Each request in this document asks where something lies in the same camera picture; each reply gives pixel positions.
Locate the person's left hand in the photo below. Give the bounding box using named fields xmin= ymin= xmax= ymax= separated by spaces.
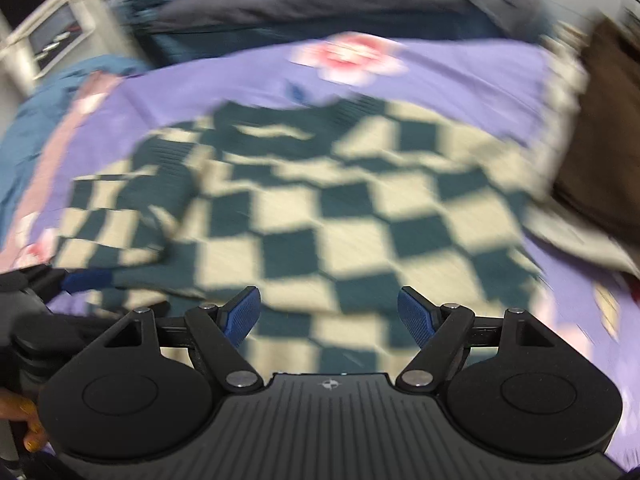
xmin=0 ymin=389 xmax=47 ymax=454

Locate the purple floral blanket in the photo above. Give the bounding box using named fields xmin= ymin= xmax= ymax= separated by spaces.
xmin=0 ymin=30 xmax=640 ymax=471

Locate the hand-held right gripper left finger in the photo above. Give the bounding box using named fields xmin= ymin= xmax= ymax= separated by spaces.
xmin=70 ymin=285 xmax=264 ymax=394

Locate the blue cloth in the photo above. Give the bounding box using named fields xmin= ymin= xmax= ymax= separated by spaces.
xmin=0 ymin=55 xmax=151 ymax=253

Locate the green cream checkered sweater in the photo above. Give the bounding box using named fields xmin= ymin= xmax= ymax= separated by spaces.
xmin=52 ymin=97 xmax=551 ymax=377

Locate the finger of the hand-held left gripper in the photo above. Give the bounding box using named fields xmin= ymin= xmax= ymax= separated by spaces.
xmin=61 ymin=268 xmax=118 ymax=294

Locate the brown garment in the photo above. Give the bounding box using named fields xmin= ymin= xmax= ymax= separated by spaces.
xmin=552 ymin=17 xmax=640 ymax=262

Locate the white metal frame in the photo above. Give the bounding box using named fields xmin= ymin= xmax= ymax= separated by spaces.
xmin=0 ymin=0 xmax=107 ymax=88

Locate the white dotted garment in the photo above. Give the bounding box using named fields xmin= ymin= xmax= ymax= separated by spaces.
xmin=520 ymin=22 xmax=640 ymax=277

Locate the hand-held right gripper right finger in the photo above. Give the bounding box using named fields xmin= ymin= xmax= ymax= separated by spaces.
xmin=396 ymin=285 xmax=588 ymax=394

